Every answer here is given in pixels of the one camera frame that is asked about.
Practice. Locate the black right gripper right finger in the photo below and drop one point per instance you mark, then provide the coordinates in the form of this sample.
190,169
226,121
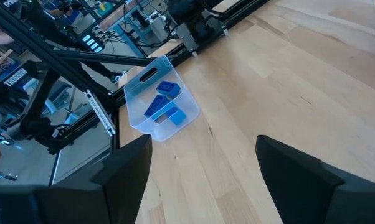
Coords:
315,199

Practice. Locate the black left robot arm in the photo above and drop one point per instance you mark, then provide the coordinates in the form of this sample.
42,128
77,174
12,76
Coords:
190,18

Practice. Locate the power strip with lit switches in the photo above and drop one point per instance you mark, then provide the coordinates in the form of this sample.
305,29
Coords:
93,41

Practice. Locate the black aluminium table frame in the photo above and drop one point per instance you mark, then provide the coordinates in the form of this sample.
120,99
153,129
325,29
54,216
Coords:
50,56

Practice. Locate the clear plastic bin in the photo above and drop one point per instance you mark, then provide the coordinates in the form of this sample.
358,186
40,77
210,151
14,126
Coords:
187,105

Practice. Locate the black rail with silver brackets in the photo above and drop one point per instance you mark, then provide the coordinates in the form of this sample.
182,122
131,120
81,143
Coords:
100,113

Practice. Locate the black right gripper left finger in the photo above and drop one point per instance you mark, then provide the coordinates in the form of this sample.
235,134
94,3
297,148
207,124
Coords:
66,205

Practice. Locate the person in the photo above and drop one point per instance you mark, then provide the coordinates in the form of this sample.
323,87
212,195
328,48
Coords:
91,67

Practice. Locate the blue toy brick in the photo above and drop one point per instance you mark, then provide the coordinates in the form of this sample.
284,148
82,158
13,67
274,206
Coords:
176,117
155,105
168,88

